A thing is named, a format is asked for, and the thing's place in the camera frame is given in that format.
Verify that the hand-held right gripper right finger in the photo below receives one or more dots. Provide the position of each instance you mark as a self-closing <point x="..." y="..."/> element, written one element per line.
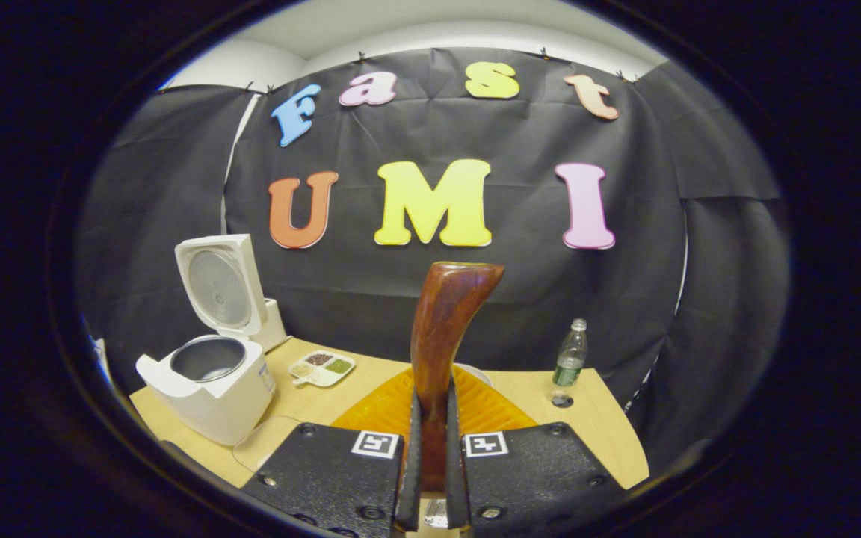
<point x="454" y="463"/>

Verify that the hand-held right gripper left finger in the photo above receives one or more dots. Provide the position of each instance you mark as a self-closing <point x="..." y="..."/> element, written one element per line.
<point x="409" y="463"/>

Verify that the brown wooden spoon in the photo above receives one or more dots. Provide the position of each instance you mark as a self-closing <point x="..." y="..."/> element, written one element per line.
<point x="442" y="329"/>

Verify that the white rice cooker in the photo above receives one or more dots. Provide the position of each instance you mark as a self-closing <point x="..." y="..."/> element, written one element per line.
<point x="221" y="403"/>

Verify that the white plate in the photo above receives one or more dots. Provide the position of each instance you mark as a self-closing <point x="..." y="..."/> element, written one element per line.
<point x="475" y="371"/>

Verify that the dark bottle cap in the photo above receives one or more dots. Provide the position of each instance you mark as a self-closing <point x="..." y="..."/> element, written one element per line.
<point x="562" y="400"/>

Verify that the white divided condiment tray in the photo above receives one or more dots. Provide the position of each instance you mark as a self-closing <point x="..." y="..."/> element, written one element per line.
<point x="322" y="370"/>

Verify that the clear plastic water bottle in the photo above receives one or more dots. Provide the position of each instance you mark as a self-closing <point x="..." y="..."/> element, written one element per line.
<point x="569" y="359"/>

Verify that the black backdrop cloth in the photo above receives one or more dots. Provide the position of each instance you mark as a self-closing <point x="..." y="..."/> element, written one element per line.
<point x="139" y="209"/>

